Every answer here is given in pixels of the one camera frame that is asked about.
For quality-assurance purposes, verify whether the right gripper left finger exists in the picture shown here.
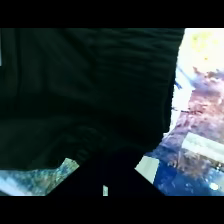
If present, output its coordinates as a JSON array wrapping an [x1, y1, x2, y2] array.
[[45, 159, 104, 197]]

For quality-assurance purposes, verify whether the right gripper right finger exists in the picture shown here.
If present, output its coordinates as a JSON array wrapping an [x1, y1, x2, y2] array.
[[107, 156, 166, 197]]

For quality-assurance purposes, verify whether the dark green garment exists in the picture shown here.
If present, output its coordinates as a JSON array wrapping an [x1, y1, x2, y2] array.
[[0, 27, 186, 172]]

